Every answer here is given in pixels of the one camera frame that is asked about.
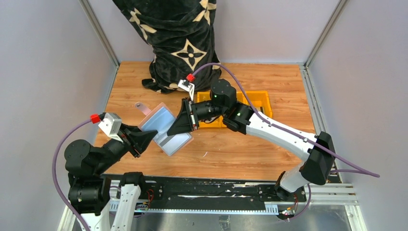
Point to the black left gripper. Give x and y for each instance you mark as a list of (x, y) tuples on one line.
[(133, 136)]

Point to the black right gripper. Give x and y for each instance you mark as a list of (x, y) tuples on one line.
[(185, 122)]

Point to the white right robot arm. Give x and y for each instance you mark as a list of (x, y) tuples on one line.
[(312, 149)]

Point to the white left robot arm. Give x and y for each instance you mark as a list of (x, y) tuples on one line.
[(89, 193)]

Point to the yellow bin right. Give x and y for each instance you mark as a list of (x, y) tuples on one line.
[(260, 100)]

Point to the black patterned blanket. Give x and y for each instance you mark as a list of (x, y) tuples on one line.
[(181, 34)]

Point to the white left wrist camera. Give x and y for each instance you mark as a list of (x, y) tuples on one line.
[(110, 126)]

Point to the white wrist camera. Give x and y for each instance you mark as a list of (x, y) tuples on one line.
[(110, 126), (188, 87)]

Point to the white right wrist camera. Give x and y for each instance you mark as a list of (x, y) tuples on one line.
[(188, 87)]

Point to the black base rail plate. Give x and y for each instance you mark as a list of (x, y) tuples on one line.
[(173, 194)]

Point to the aluminium frame rail right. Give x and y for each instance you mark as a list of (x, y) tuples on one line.
[(310, 88)]

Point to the aluminium frame rail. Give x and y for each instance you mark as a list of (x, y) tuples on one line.
[(310, 88), (99, 31)]

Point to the aluminium frame rail left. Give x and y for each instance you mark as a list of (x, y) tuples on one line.
[(99, 31)]

